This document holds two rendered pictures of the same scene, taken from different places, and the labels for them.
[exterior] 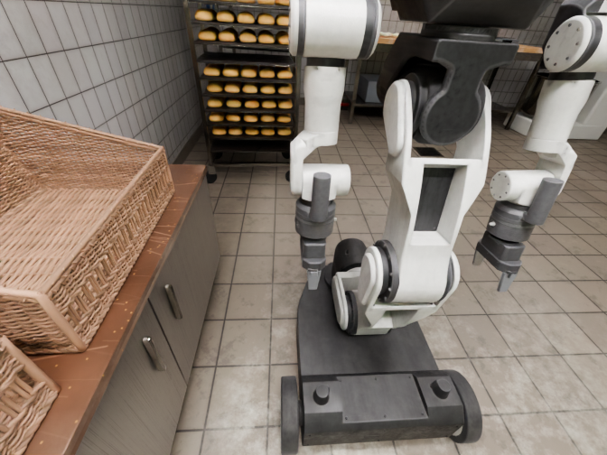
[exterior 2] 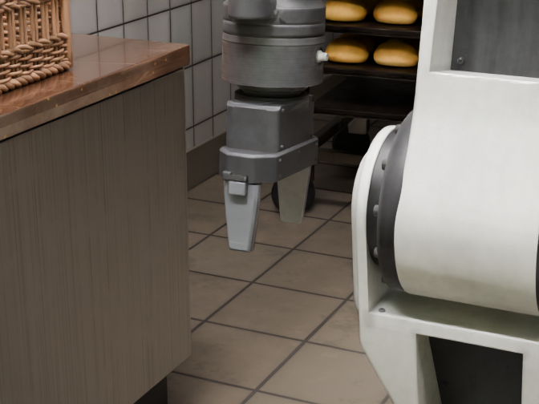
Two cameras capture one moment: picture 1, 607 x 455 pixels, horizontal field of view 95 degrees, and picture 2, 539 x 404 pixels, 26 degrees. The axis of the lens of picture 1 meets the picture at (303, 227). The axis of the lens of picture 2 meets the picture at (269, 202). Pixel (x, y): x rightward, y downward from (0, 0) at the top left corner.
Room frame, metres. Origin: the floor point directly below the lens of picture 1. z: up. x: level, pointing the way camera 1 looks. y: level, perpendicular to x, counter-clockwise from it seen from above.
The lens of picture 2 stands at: (-0.34, -0.53, 0.90)
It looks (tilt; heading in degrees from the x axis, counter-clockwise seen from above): 19 degrees down; 31
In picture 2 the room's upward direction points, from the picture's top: straight up
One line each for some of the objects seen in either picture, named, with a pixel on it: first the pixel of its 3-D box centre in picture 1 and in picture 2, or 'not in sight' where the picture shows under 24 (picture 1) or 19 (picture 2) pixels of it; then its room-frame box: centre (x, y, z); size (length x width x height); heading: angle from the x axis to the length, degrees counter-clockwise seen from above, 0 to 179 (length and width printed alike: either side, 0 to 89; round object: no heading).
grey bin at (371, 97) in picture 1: (376, 88); not in sight; (3.98, -0.80, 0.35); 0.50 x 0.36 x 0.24; 6
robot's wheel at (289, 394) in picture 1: (288, 413); not in sight; (0.33, 0.00, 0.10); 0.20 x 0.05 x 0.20; 6
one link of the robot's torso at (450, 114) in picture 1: (424, 82); not in sight; (0.64, -0.23, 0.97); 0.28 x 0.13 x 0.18; 6
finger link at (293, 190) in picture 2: not in sight; (294, 188); (0.56, -0.02, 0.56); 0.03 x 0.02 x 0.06; 96
